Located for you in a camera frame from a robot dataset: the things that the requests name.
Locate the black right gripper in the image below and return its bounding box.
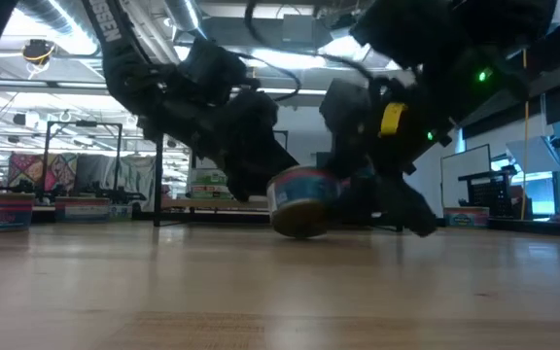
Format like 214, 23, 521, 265
337, 85, 438, 238

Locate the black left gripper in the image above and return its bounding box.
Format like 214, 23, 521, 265
201, 91, 300, 203

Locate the yellow tape tag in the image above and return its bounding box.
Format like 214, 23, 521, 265
379, 101, 407, 137

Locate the white board on stand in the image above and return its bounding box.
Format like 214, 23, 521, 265
439, 143, 493, 210

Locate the black perforated cart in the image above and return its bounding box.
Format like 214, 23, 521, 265
457, 169, 514, 220

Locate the pale tie-dye cloth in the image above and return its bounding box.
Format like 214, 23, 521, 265
114, 155, 158, 211

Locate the white angled panel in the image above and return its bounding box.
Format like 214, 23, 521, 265
505, 137, 560, 175

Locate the grey hanging cloth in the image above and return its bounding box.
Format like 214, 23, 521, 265
75, 154, 116, 191

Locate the colourful patterned cloth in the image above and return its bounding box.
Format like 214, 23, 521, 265
7, 153, 78, 192

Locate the ceiling light strip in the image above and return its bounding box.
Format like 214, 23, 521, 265
0, 80, 111, 91

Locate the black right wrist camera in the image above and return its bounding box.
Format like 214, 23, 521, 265
318, 80, 374, 142

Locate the black cable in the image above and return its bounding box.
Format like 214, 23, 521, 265
243, 0, 303, 103
308, 51, 376, 82

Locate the silver ceiling duct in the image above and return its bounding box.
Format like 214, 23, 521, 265
162, 0, 208, 40

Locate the black metal frame stand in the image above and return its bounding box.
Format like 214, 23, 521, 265
41, 120, 123, 195

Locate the black ceiling cable reel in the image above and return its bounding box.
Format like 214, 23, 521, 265
20, 38, 57, 79

